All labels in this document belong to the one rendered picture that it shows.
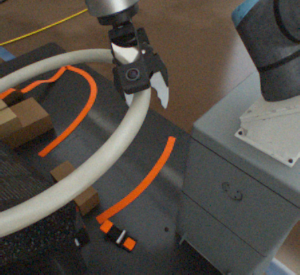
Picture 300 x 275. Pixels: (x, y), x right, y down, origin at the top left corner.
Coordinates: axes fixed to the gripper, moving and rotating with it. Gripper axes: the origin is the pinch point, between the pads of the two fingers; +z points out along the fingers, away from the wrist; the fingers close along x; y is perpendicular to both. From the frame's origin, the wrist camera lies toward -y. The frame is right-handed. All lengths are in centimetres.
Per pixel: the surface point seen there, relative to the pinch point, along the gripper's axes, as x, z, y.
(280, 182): -26.4, 36.3, -0.9
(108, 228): 44, 92, 39
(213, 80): -51, 105, 156
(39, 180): 48, 35, 28
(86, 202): 52, 82, 51
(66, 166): 62, 74, 75
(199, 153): -9.3, 39.5, 20.6
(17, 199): 49, 26, 14
